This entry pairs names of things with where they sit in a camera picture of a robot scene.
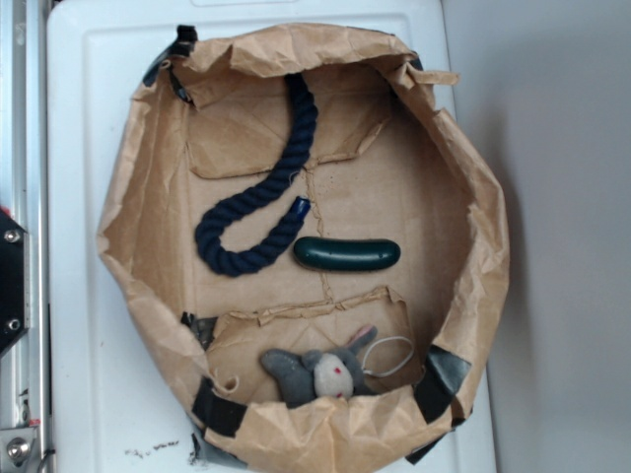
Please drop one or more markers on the dark green plastic pickle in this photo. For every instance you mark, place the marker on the dark green plastic pickle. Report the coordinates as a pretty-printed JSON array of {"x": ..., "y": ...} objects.
[{"x": 346, "y": 255}]

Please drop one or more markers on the brown paper lined cardboard box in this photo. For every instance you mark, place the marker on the brown paper lined cardboard box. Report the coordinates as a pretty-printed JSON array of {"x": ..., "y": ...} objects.
[{"x": 236, "y": 147}]

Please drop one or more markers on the grey plush bunny toy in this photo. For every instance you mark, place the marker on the grey plush bunny toy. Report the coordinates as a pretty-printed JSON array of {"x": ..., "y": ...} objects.
[{"x": 338, "y": 373}]

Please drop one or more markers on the white plastic bin lid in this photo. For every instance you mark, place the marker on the white plastic bin lid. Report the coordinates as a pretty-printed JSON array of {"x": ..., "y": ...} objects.
[{"x": 111, "y": 410}]

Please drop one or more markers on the black metal bracket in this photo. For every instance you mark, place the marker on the black metal bracket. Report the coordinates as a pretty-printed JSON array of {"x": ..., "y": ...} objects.
[{"x": 14, "y": 274}]

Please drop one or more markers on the aluminium frame rail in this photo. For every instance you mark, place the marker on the aluminium frame rail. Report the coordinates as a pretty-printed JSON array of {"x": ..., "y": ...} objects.
[{"x": 27, "y": 443}]

